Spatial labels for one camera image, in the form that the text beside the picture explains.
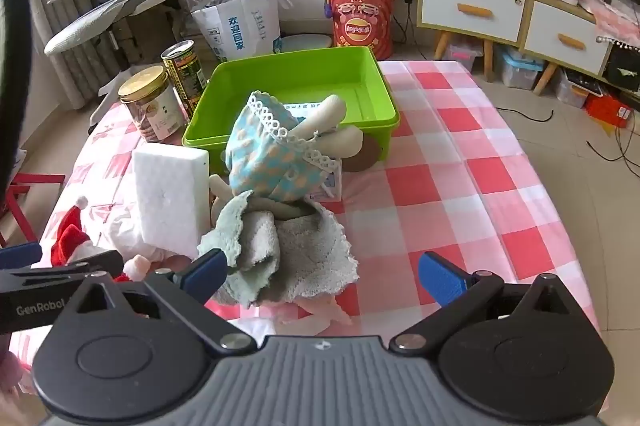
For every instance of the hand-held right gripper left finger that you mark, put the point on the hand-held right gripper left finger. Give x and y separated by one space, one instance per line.
205 270

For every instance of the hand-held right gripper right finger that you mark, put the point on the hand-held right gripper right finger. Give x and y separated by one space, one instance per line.
442 278

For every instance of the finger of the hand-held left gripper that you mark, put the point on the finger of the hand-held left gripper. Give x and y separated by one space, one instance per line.
95 263
20 256

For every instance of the red santa plush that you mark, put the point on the red santa plush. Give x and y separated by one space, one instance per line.
70 241

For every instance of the white cloth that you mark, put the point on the white cloth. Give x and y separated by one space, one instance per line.
120 226

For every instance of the grey-green towel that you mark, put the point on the grey-green towel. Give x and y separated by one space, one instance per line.
300 251

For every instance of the pink plush toy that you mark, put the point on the pink plush toy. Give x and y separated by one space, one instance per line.
325 308

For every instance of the blue white milk carton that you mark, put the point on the blue white milk carton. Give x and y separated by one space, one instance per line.
327 186

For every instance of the green plastic box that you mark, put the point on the green plastic box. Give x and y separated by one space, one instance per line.
300 71

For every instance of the red stool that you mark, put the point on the red stool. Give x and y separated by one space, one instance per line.
20 206

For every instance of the white sponge block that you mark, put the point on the white sponge block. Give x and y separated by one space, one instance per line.
170 196

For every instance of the pink checkered tablecloth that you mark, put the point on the pink checkered tablecloth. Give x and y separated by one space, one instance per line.
450 186

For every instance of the rag doll with blue dress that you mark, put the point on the rag doll with blue dress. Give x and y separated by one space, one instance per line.
270 156

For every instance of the gold-lidded cookie jar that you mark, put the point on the gold-lidded cookie jar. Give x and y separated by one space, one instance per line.
150 106

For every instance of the tall black yellow can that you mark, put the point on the tall black yellow can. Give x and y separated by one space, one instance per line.
185 76

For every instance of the clear storage box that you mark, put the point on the clear storage box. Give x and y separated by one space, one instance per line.
465 56

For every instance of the blue-lidded storage box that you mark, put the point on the blue-lidded storage box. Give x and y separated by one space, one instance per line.
520 68

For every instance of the red cardboard box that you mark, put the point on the red cardboard box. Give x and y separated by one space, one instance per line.
607 111

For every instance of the white paper bag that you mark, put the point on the white paper bag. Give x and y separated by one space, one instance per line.
240 26

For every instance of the wooden white drawer cabinet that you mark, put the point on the wooden white drawer cabinet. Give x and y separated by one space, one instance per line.
470 13

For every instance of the red snack bucket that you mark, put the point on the red snack bucket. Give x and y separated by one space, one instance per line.
360 21

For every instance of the black box with white print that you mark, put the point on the black box with white print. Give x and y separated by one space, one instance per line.
622 66

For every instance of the pink cloth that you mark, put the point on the pink cloth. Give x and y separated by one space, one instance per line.
612 18

